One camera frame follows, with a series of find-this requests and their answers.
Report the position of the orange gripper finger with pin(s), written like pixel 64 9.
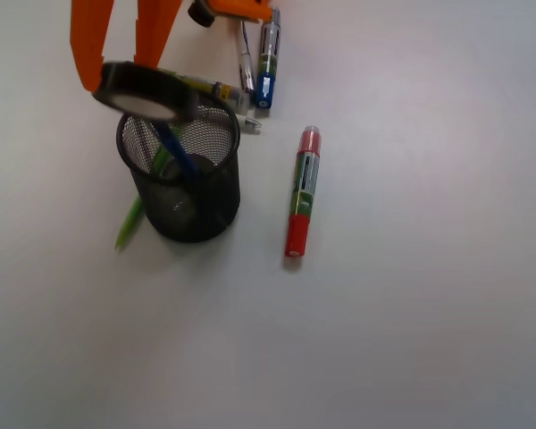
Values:
pixel 89 25

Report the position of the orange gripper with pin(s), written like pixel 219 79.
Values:
pixel 156 17

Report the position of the black electrical tape roll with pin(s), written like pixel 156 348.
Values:
pixel 145 92

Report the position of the silver metal pen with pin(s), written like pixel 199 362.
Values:
pixel 246 71

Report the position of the green plastic pen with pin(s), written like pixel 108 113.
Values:
pixel 138 205

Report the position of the clear ballpoint pen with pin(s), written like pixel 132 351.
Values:
pixel 248 125

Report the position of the blue pen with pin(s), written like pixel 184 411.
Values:
pixel 174 147

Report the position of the black mesh pen holder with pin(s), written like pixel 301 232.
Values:
pixel 179 209

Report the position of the blue green whiteboard marker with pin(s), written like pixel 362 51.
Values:
pixel 268 60

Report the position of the red green whiteboard marker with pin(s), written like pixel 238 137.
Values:
pixel 303 191

